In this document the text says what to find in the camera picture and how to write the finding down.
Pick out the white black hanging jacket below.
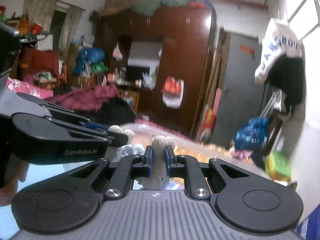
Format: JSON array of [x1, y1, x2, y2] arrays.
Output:
[[254, 18, 305, 114]]

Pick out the green yellow box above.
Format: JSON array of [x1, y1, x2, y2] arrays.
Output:
[[265, 151, 291, 182]]

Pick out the blue plastic bag by door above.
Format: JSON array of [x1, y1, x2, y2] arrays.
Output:
[[234, 117, 268, 150]]

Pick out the translucent white plastic basket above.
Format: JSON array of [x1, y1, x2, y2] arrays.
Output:
[[120, 119, 288, 188]]

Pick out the blue bags pile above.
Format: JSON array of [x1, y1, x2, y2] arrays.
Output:
[[73, 47, 108, 75]]

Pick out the dark red wooden wardrobe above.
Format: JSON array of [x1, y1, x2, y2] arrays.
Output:
[[94, 7, 216, 137]]

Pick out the light blue folding table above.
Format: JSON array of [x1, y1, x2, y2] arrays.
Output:
[[0, 159, 93, 240]]

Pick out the orange white hanging bag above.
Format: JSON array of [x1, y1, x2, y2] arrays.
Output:
[[162, 76, 184, 109]]

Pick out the grey door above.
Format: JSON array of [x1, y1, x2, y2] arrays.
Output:
[[209, 32, 265, 148]]

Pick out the magenta plaid blanket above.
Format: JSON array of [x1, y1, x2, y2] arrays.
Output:
[[45, 84, 119, 112]]

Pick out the red yellow leaning bag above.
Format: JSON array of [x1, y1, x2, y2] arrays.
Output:
[[196, 105, 216, 143]]

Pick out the white plush bunny toy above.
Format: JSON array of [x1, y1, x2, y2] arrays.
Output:
[[109, 125, 183, 190]]

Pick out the blue woven shopping bag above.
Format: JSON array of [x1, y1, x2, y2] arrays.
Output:
[[296, 206, 320, 240]]

